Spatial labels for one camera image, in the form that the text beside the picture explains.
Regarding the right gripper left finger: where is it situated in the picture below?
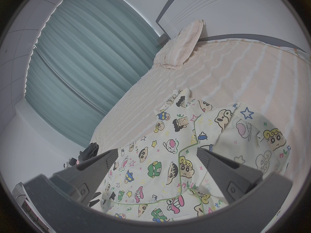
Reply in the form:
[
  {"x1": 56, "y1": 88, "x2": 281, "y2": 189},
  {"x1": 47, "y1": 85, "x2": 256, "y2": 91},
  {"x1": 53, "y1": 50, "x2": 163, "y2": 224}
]
[{"x1": 49, "y1": 149, "x2": 119, "y2": 204}]

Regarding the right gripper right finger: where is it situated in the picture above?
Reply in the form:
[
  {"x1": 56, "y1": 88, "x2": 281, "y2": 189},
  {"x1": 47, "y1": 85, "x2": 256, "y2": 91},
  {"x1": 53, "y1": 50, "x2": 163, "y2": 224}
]
[{"x1": 196, "y1": 147, "x2": 264, "y2": 206}]

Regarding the white printed pyjama top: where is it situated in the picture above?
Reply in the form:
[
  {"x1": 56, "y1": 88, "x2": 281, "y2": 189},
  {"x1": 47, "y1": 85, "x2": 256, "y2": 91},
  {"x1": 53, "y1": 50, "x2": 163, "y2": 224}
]
[{"x1": 101, "y1": 88, "x2": 289, "y2": 225}]

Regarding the bed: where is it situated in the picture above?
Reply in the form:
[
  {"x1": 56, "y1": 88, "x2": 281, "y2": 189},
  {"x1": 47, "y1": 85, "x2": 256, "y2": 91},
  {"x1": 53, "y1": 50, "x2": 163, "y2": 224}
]
[{"x1": 90, "y1": 0, "x2": 311, "y2": 179}]

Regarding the black garment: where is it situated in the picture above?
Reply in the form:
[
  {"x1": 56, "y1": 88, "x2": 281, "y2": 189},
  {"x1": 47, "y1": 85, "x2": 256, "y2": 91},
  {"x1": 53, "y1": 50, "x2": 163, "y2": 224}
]
[{"x1": 78, "y1": 142, "x2": 99, "y2": 162}]

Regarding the blue-green curtain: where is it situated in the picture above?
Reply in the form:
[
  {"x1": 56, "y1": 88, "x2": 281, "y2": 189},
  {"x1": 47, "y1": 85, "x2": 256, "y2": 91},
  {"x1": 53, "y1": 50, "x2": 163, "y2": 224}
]
[
  {"x1": 35, "y1": 0, "x2": 162, "y2": 117},
  {"x1": 24, "y1": 48, "x2": 108, "y2": 149}
]

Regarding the pale pink striped pillow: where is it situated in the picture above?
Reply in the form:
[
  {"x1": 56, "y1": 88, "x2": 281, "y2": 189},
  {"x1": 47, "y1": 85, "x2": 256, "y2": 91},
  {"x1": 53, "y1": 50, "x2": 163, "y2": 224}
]
[{"x1": 154, "y1": 19, "x2": 204, "y2": 70}]

